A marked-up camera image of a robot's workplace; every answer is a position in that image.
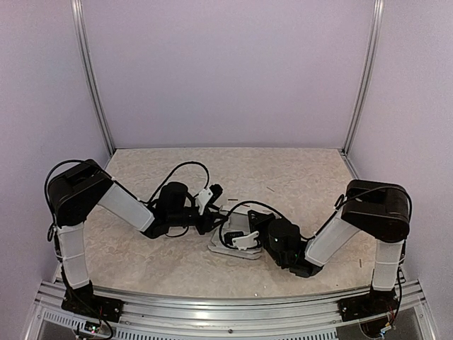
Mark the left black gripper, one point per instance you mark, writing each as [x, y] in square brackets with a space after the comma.
[207, 223]

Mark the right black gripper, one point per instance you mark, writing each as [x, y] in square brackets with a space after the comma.
[261, 220]

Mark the white paper box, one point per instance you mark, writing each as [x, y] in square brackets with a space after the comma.
[237, 221]

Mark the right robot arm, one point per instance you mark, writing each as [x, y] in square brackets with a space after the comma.
[381, 210]

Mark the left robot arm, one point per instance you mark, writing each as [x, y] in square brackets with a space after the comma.
[74, 193]

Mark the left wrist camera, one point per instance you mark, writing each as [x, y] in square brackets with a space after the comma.
[207, 196]

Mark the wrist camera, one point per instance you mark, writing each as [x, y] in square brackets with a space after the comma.
[241, 241]
[207, 196]

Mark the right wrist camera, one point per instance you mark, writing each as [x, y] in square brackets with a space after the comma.
[241, 241]

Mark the front aluminium rail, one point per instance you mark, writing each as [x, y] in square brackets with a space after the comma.
[150, 316]

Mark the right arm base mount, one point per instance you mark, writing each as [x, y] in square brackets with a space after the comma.
[363, 306]

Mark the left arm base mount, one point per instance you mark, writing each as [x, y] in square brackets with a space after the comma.
[98, 307]

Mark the right aluminium frame post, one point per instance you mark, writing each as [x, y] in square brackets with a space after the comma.
[366, 76]

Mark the aluminium frame post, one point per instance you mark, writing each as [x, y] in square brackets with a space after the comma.
[366, 76]
[92, 84]

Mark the left aluminium frame post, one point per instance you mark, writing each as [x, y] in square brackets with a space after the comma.
[92, 84]

